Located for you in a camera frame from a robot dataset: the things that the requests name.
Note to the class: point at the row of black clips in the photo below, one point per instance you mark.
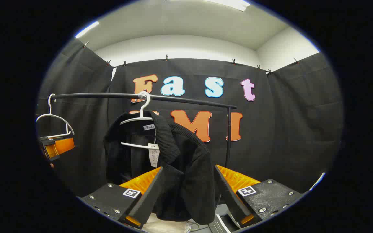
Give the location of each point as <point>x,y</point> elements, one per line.
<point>166,58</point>

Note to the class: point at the grey ribbed appliance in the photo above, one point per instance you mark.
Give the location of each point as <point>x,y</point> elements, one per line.
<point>219,224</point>

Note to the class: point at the black backdrop cloth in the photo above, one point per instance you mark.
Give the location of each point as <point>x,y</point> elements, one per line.
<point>287,129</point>

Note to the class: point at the black knit garment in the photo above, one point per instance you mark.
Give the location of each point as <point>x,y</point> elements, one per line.
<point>189,168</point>

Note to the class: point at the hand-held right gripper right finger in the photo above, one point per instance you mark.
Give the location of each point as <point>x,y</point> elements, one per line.
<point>230,197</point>

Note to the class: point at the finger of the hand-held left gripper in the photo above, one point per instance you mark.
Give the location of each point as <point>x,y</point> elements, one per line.
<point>60,147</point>

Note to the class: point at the white clothes hanger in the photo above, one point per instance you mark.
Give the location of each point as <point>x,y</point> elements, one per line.
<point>144,106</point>
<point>53,115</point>

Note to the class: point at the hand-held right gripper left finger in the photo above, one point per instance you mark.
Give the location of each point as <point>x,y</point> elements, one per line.
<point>151,194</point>

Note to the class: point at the white laundry hamper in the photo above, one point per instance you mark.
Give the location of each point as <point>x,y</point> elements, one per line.
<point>167,226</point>

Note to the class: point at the black clothes rack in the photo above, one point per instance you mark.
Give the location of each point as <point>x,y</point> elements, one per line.
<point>108,95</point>

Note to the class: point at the ceiling light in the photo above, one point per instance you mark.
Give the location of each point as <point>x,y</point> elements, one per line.
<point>86,29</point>
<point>231,4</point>

